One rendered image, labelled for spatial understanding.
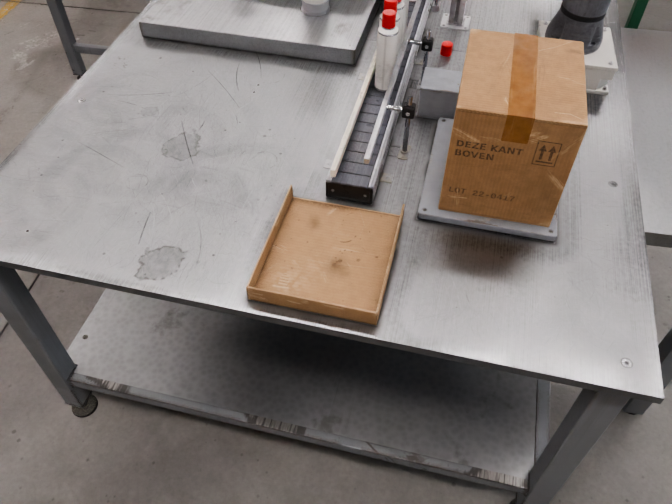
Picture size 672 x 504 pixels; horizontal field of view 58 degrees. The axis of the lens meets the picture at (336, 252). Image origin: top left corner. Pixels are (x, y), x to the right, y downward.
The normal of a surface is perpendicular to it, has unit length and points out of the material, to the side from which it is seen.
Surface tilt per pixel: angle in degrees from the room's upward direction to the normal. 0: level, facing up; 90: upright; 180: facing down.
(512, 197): 90
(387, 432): 1
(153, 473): 0
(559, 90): 0
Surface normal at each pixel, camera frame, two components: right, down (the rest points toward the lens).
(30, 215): 0.00, -0.65
